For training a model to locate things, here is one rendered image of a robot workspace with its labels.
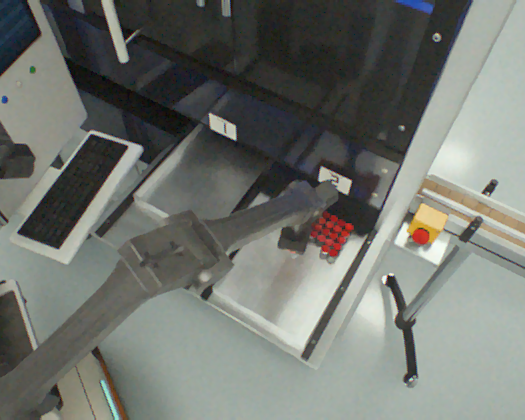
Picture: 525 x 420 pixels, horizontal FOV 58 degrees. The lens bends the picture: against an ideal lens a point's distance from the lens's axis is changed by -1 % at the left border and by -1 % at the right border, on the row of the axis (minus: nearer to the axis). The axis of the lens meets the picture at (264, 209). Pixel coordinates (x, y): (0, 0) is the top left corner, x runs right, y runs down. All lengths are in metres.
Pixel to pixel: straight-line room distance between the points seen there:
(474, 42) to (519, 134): 2.22
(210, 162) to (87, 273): 1.09
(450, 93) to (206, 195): 0.72
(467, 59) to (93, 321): 0.69
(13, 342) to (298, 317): 0.63
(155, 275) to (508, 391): 1.87
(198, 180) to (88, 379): 0.85
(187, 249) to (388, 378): 1.57
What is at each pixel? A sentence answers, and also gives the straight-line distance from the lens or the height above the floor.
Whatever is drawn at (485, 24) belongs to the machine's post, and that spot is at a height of 1.55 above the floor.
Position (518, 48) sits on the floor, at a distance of 3.62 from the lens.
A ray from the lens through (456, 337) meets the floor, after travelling 2.26.
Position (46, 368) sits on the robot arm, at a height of 1.34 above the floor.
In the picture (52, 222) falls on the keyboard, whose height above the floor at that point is 0.83.
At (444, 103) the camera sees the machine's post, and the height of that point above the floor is 1.38.
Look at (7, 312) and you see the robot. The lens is 1.14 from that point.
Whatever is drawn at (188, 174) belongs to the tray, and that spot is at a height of 0.88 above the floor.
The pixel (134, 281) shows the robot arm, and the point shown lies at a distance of 0.62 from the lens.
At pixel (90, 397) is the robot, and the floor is 0.28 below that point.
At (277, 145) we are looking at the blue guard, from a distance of 1.23.
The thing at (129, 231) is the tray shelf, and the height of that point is 0.88.
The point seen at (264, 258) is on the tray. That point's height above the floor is 0.88.
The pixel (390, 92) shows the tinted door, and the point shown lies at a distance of 0.97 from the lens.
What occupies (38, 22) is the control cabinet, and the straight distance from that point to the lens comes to 1.46.
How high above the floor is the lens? 2.00
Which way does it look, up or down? 58 degrees down
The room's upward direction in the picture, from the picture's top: 2 degrees clockwise
